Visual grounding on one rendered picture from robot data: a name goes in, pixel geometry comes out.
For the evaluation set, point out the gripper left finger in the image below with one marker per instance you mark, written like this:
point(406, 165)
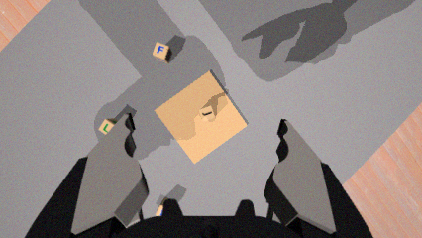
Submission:
point(102, 194)

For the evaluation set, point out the tan wooden letter block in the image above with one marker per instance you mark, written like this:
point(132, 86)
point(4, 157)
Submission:
point(162, 52)
point(160, 207)
point(207, 113)
point(107, 125)

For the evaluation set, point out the tan flat mat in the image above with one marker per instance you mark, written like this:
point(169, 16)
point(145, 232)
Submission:
point(180, 114)

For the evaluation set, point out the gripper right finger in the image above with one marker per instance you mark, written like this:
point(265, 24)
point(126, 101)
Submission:
point(304, 194)

